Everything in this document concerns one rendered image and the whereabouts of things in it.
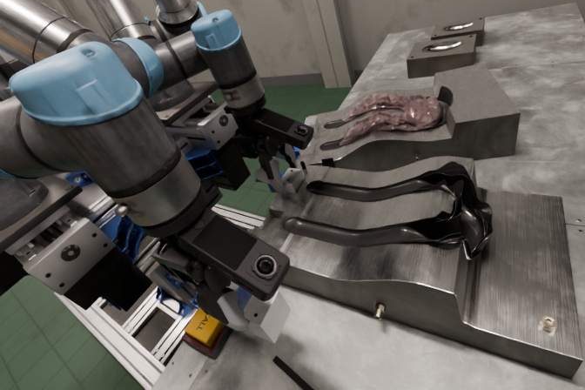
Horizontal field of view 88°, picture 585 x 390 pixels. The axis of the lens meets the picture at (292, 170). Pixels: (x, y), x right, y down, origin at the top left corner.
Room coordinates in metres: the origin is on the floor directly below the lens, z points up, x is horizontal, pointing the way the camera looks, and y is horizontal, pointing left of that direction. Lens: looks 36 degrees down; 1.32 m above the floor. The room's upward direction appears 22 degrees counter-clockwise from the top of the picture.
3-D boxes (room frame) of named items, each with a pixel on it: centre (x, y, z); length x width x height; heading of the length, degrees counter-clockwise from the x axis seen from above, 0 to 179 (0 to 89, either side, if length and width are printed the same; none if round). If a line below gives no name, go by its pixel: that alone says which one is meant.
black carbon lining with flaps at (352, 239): (0.37, -0.11, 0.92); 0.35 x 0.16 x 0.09; 49
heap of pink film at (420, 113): (0.67, -0.29, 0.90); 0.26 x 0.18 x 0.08; 66
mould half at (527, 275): (0.35, -0.12, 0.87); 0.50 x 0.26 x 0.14; 49
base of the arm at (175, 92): (1.01, 0.27, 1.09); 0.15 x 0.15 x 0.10
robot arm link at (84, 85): (0.27, 0.13, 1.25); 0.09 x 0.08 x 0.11; 63
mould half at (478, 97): (0.68, -0.29, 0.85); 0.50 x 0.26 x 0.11; 66
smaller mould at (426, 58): (0.97, -0.64, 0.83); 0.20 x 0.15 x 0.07; 49
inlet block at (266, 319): (0.28, 0.15, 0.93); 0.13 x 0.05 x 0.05; 49
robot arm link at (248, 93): (0.56, 0.03, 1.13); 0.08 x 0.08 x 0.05
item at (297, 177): (0.58, 0.04, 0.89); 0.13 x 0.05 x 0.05; 48
